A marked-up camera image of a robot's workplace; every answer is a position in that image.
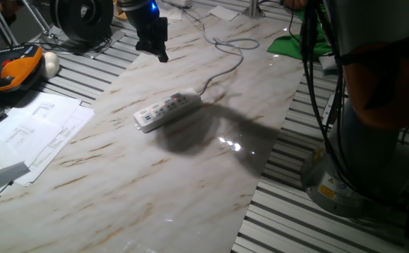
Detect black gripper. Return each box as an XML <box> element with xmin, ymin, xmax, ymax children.
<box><xmin>125</xmin><ymin>2</ymin><xmax>169</xmax><ymax>63</ymax></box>

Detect white power strip with USB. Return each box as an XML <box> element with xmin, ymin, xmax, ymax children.
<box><xmin>133</xmin><ymin>87</ymin><xmax>203</xmax><ymax>134</ymax></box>

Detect person's bare hand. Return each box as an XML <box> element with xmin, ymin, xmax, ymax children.
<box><xmin>283</xmin><ymin>0</ymin><xmax>308</xmax><ymax>11</ymax></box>

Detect white paper card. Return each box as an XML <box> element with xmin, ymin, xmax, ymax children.
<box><xmin>208</xmin><ymin>5</ymin><xmax>240</xmax><ymax>22</ymax></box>

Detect black filament spool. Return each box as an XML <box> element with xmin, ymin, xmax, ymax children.
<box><xmin>48</xmin><ymin>0</ymin><xmax>115</xmax><ymax>45</ymax></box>

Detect white computer mouse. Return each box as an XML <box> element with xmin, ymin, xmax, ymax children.
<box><xmin>41</xmin><ymin>51</ymin><xmax>60</xmax><ymax>79</ymax></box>

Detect thin metal stand leg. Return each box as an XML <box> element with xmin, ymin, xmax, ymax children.
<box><xmin>0</xmin><ymin>0</ymin><xmax>19</xmax><ymax>46</ymax></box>
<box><xmin>20</xmin><ymin>0</ymin><xmax>60</xmax><ymax>44</ymax></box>

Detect marble pattern board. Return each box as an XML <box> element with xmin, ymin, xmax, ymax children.
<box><xmin>0</xmin><ymin>0</ymin><xmax>306</xmax><ymax>253</ymax></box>

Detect orange black teach pendant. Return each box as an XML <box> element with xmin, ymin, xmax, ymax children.
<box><xmin>0</xmin><ymin>44</ymin><xmax>44</xmax><ymax>98</ymax></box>

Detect green cloth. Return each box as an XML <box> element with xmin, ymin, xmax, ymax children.
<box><xmin>266</xmin><ymin>6</ymin><xmax>335</xmax><ymax>61</ymax></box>

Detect white printed paper sheets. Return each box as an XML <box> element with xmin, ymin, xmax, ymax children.
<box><xmin>0</xmin><ymin>91</ymin><xmax>96</xmax><ymax>212</ymax></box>

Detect white folded cloth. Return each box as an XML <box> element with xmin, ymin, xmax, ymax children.
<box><xmin>318</xmin><ymin>54</ymin><xmax>339</xmax><ymax>73</ymax></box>

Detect flat grey metal bar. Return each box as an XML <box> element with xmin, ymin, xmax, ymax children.
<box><xmin>0</xmin><ymin>160</ymin><xmax>32</xmax><ymax>200</ymax></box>

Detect grey power strip cable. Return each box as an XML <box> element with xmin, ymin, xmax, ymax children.
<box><xmin>162</xmin><ymin>0</ymin><xmax>261</xmax><ymax>96</ymax></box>

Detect aluminium upright post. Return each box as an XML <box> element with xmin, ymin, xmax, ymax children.
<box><xmin>242</xmin><ymin>0</ymin><xmax>265</xmax><ymax>18</ymax></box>

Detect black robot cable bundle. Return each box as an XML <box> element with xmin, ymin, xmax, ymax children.
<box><xmin>301</xmin><ymin>0</ymin><xmax>353</xmax><ymax>190</ymax></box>

